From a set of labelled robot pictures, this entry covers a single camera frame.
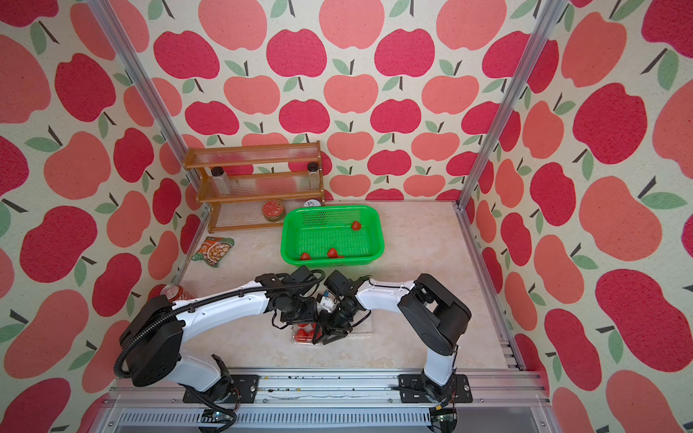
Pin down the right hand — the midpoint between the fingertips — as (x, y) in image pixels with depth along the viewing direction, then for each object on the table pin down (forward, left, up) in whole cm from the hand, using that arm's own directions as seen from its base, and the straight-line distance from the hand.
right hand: (318, 347), depth 80 cm
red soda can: (+9, +46, +9) cm, 48 cm away
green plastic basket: (+46, +9, -1) cm, 47 cm away
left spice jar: (+49, +43, +21) cm, 69 cm away
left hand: (+5, +1, +3) cm, 6 cm away
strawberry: (+2, +5, 0) cm, 6 cm away
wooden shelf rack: (+62, +42, +7) cm, 75 cm away
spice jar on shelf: (+56, +9, +20) cm, 60 cm away
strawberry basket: (+32, +11, 0) cm, 33 cm away
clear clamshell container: (+6, +5, -2) cm, 8 cm away
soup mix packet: (+31, +47, 0) cm, 56 cm away
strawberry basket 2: (+34, 0, 0) cm, 34 cm away
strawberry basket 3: (+49, -8, 0) cm, 50 cm away
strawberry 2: (+4, +6, 0) cm, 7 cm away
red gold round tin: (+52, +28, +2) cm, 60 cm away
